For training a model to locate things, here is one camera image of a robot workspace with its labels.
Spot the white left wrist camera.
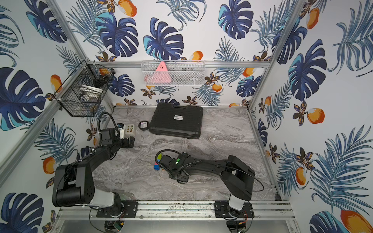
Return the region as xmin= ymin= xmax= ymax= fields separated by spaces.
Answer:
xmin=117 ymin=123 xmax=125 ymax=139

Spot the white wire shelf basket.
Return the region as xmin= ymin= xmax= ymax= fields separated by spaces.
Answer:
xmin=140 ymin=60 xmax=206 ymax=85

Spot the black plastic tool case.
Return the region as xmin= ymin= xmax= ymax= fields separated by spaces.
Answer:
xmin=149 ymin=103 xmax=204 ymax=139

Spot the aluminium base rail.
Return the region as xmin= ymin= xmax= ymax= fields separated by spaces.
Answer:
xmin=57 ymin=201 xmax=295 ymax=221

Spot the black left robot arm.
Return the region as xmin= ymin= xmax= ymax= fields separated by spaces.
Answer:
xmin=52 ymin=112 xmax=135 ymax=217

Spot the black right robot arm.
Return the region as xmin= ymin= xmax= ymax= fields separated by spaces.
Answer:
xmin=154 ymin=149 xmax=259 ymax=220

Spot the pink triangle object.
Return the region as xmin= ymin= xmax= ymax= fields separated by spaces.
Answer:
xmin=151 ymin=61 xmax=172 ymax=84

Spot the white button control box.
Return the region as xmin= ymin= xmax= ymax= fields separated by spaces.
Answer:
xmin=125 ymin=123 xmax=136 ymax=136

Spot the black round tape roll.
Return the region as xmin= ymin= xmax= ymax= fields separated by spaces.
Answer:
xmin=138 ymin=120 xmax=150 ymax=131

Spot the black wire basket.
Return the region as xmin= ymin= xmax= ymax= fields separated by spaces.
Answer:
xmin=53 ymin=60 xmax=116 ymax=117

